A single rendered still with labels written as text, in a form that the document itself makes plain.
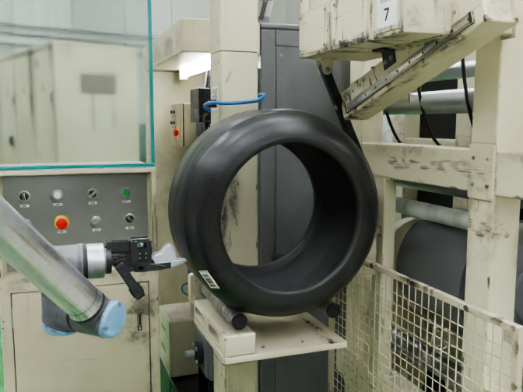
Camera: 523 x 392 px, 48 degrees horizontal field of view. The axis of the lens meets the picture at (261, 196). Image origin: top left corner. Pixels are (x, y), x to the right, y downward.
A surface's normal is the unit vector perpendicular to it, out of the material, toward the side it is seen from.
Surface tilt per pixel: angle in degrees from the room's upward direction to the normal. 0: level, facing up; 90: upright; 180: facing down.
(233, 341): 90
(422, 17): 90
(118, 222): 90
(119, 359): 90
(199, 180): 73
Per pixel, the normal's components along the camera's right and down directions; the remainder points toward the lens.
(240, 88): 0.34, 0.12
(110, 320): 0.91, 0.10
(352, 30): -0.94, 0.04
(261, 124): 0.01, -0.61
